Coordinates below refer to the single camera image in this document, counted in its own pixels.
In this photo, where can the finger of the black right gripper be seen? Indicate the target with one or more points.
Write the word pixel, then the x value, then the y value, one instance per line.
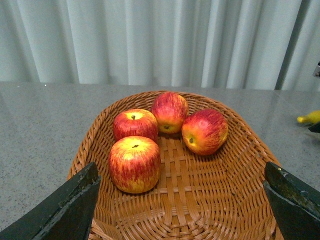
pixel 315 128

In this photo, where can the red apple right tilted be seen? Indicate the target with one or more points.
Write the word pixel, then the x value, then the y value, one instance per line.
pixel 204 131

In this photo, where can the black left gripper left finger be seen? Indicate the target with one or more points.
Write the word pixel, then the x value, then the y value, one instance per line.
pixel 66 214

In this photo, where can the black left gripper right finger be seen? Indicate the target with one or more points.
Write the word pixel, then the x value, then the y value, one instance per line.
pixel 295 204

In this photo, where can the red apple back middle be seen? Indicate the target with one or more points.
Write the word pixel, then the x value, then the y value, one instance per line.
pixel 170 110

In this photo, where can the grey pleated curtain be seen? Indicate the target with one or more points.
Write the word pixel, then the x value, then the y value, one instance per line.
pixel 234 44

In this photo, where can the red yellow apple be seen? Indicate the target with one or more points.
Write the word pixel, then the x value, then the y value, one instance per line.
pixel 135 164

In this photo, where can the brown wicker basket left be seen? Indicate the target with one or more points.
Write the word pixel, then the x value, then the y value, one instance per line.
pixel 214 197

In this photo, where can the red apple back left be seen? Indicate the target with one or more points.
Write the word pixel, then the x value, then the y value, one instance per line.
pixel 135 122

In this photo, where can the yellow banana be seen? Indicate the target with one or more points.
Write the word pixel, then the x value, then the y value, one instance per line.
pixel 311 118

